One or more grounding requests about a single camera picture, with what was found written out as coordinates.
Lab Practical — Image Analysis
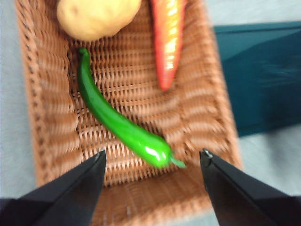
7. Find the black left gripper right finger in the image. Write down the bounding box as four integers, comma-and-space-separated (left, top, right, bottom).
199, 148, 301, 226

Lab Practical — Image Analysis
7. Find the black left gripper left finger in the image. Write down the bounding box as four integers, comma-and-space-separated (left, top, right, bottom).
0, 149, 108, 226

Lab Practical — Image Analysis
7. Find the green chili pepper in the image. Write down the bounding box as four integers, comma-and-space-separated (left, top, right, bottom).
77, 48, 187, 169

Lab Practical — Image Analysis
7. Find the black rectangular tray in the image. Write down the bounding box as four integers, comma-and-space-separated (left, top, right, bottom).
213, 20, 301, 137

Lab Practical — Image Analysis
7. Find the brown wicker basket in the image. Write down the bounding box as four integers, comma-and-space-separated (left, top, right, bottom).
15, 0, 243, 226

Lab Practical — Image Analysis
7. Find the orange carrot with green leaves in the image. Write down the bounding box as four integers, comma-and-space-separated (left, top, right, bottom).
151, 0, 188, 91

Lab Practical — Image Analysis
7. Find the yellow-brown potato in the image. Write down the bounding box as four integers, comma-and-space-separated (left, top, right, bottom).
57, 0, 143, 41

